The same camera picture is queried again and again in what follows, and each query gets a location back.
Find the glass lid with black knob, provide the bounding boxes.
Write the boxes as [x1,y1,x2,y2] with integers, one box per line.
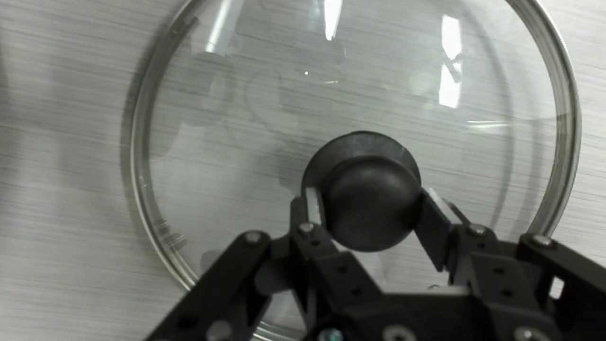
[126,0,583,341]

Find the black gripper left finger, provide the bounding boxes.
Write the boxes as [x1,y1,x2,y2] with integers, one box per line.
[143,186,384,341]

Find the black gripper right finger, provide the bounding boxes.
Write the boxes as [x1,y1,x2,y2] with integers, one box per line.
[412,186,606,341]

